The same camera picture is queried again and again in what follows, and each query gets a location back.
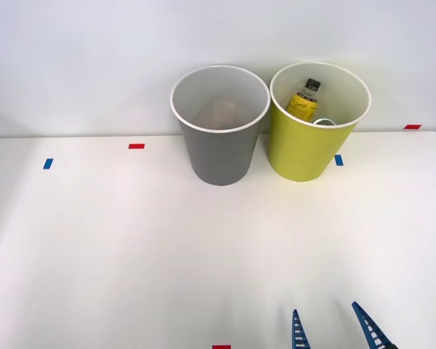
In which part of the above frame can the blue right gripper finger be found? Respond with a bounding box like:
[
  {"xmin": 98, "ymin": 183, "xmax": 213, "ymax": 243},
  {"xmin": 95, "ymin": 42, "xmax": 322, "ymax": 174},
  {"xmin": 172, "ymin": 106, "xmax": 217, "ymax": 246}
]
[
  {"xmin": 351, "ymin": 300, "xmax": 399, "ymax": 349},
  {"xmin": 290, "ymin": 308, "xmax": 302, "ymax": 349}
]

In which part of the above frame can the yellow label plastic bottle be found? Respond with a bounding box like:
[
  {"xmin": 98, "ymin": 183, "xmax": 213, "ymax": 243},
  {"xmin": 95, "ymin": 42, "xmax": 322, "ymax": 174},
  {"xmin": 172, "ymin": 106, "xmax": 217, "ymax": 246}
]
[{"xmin": 286, "ymin": 78, "xmax": 323, "ymax": 123}]

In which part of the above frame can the yellow-green plastic waste bin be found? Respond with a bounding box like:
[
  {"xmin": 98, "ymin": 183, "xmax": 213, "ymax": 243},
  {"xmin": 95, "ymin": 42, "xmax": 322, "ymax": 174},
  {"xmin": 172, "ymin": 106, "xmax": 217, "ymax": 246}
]
[{"xmin": 269, "ymin": 61, "xmax": 371, "ymax": 182}]

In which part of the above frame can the grey plastic waste bin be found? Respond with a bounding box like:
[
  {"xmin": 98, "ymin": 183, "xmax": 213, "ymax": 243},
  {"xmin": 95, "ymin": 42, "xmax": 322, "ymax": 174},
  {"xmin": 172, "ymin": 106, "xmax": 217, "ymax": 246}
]
[{"xmin": 169, "ymin": 64, "xmax": 271, "ymax": 186}]

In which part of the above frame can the brownish item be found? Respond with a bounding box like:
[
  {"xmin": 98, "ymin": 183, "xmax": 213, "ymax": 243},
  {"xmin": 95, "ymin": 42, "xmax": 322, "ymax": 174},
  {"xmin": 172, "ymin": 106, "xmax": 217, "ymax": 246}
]
[{"xmin": 201, "ymin": 97, "xmax": 246, "ymax": 130}]

